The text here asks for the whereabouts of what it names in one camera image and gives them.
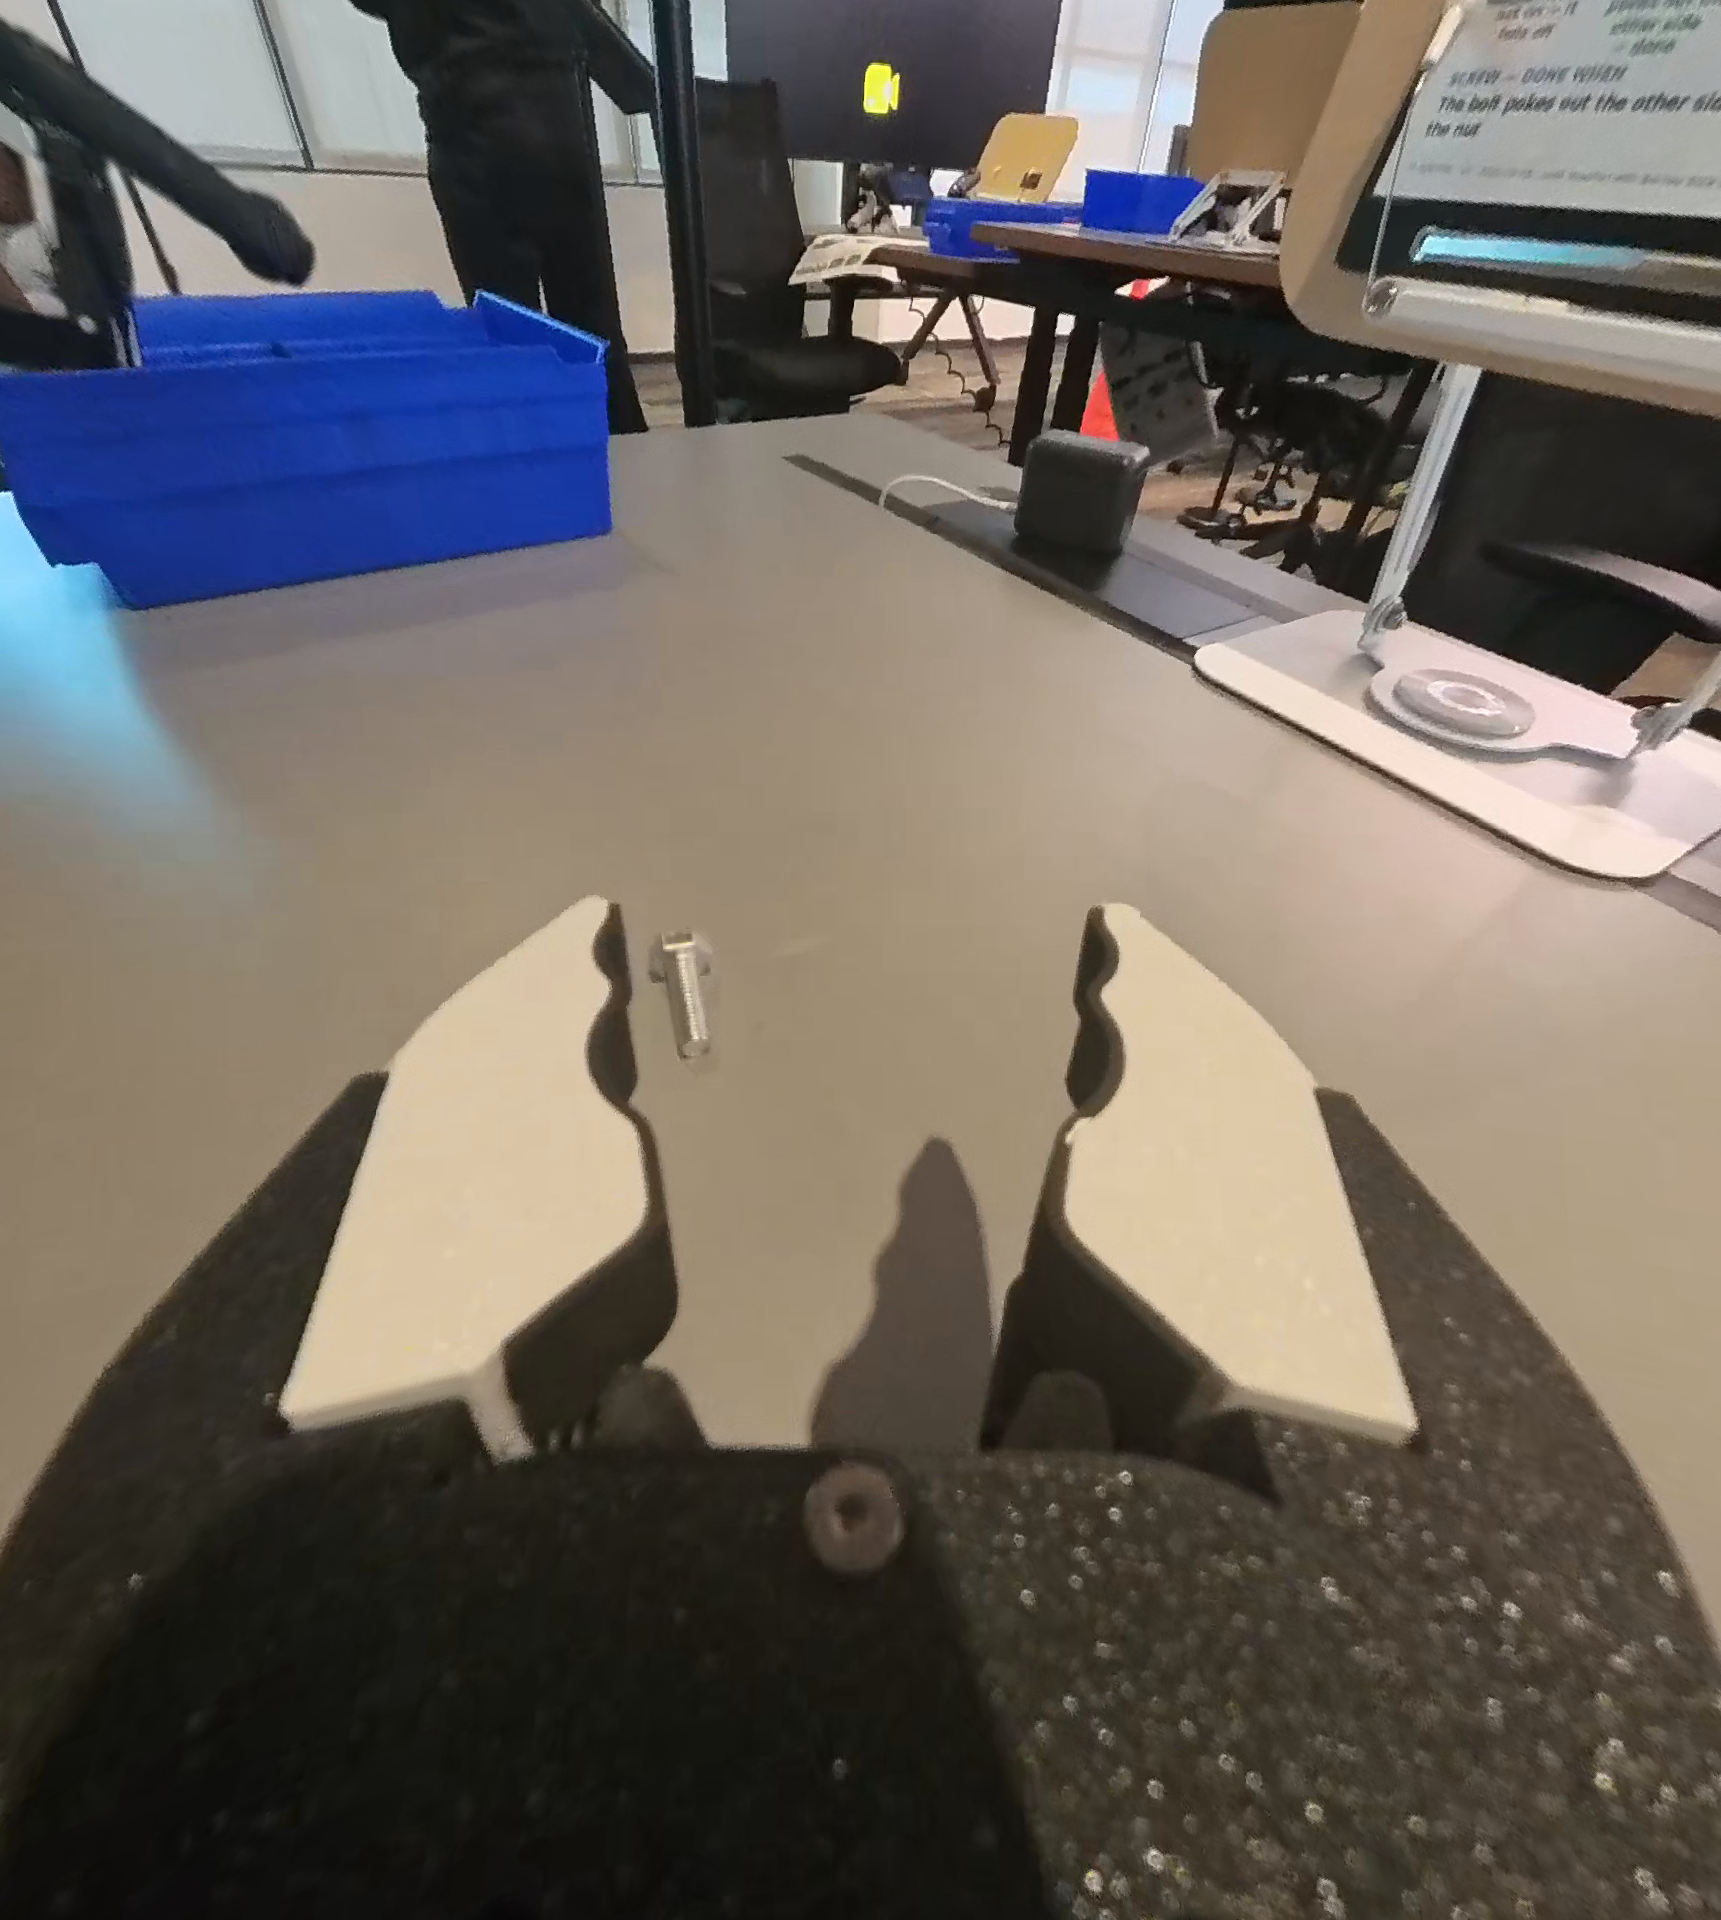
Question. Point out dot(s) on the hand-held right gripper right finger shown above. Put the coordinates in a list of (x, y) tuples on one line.
[(1219, 1215)]

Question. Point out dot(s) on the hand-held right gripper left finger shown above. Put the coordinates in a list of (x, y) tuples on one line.
[(485, 1200)]

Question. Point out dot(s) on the silver hex bolt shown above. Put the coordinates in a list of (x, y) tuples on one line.
[(687, 1004)]

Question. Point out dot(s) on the large blue plastic bin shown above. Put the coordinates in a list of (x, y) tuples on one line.
[(322, 451)]

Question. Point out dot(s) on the black metal pole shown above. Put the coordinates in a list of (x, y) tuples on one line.
[(681, 224)]

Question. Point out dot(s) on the white metal stand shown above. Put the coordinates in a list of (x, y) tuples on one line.
[(1550, 794)]

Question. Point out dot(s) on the black office chair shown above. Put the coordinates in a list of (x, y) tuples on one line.
[(1610, 585), (756, 224)]

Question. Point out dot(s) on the black charger cube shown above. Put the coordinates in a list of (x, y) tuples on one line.
[(1077, 495)]

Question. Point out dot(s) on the black monitor screen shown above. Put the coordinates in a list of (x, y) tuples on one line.
[(952, 74)]

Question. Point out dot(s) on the small blue bin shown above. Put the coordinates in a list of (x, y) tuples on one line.
[(974, 228), (1138, 202)]

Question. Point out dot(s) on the printed paper sign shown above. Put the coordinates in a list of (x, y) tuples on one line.
[(1161, 404)]

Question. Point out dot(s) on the orange traffic cone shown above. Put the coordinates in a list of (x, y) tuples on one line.
[(1101, 399)]

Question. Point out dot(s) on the yellow wooden panel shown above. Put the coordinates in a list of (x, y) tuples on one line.
[(1026, 158)]

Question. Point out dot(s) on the wooden desk with black legs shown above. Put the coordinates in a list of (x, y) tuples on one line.
[(1101, 255)]

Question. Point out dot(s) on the white folding stand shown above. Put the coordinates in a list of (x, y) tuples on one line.
[(1227, 211)]

